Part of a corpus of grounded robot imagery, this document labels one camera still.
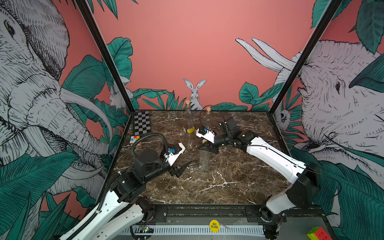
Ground glass bottle blue label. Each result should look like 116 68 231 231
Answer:
198 140 210 172

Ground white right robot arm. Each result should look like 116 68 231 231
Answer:
196 117 320 221

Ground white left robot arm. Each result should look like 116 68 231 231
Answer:
60 143 188 240

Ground glass bottle yellow price label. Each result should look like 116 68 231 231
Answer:
183 100 195 148

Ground colourful rubiks cube on table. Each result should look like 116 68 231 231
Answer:
129 136 140 146

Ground black white chessboard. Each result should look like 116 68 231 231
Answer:
134 111 151 136

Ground yellow round big blind sticker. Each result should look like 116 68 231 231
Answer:
209 220 220 233

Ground colourful cube bottom right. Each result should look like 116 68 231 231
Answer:
307 227 332 240

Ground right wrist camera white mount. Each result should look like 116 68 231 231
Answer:
196 128 215 144

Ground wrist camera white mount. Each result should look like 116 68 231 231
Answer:
164 143 186 166
196 128 215 144

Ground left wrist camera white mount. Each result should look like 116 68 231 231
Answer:
164 143 186 166

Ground thin black right cable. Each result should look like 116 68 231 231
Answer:
199 104 229 130

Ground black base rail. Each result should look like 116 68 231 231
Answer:
149 204 327 225

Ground black corrugated left cable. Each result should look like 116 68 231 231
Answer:
64 131 169 240

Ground white perforated cable tray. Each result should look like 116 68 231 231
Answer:
132 225 265 237

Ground black left frame post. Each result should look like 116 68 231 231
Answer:
76 0 135 115

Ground black frame post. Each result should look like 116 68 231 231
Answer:
76 0 135 115
268 0 342 115

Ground black right frame post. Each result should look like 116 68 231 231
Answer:
268 0 342 115

